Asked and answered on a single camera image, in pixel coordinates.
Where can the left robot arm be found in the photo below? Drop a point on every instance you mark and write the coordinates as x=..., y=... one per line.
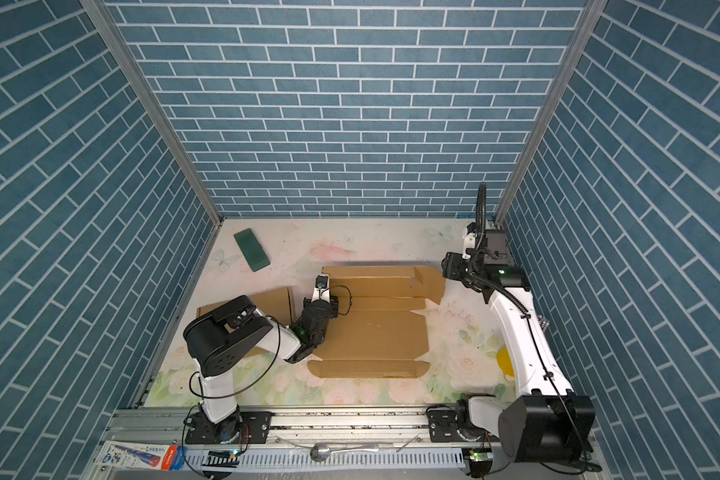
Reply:
x=218, y=340

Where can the metal spoon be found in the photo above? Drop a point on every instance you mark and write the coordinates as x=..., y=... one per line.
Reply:
x=321, y=452

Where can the white printed package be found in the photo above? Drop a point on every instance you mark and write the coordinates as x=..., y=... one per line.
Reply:
x=127, y=455

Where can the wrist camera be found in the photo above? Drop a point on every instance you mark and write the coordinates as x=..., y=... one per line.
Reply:
x=321, y=287
x=469, y=240

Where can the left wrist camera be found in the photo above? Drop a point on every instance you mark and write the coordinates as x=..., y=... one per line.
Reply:
x=321, y=287

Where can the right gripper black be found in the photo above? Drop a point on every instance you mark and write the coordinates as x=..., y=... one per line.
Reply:
x=452, y=264

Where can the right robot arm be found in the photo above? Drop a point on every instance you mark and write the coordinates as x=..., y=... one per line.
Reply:
x=548, y=422

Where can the white slotted cable duct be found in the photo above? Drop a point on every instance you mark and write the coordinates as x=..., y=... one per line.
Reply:
x=298, y=460

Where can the green sponge block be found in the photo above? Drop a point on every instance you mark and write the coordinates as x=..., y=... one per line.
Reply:
x=252, y=250

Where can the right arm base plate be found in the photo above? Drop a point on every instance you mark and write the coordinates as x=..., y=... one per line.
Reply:
x=444, y=426

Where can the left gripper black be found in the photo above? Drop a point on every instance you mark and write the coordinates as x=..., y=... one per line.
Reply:
x=333, y=306

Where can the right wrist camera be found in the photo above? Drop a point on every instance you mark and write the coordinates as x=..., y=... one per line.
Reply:
x=469, y=240

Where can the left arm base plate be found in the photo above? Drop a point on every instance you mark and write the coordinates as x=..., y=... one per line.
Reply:
x=242, y=428

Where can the yellow pencil cup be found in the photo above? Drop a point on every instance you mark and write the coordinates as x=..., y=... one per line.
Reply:
x=504, y=362

